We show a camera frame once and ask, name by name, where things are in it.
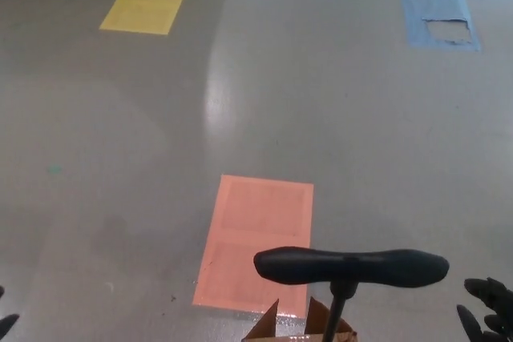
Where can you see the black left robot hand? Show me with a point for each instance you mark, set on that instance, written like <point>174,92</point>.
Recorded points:
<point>7,322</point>

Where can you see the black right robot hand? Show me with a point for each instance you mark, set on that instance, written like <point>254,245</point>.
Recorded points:
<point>495,324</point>

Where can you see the black air pump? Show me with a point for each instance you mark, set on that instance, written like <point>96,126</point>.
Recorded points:
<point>352,266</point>

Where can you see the brown cardboard box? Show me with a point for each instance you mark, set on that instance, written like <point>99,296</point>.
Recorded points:
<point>320,318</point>

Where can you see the orange paper sheet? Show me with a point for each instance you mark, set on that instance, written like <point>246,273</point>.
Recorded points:
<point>260,222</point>

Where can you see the torn blue paper sheet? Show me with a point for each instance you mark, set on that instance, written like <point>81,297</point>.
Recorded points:
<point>435,7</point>

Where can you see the yellow paper sheet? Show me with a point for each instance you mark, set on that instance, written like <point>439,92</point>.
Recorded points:
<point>146,5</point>

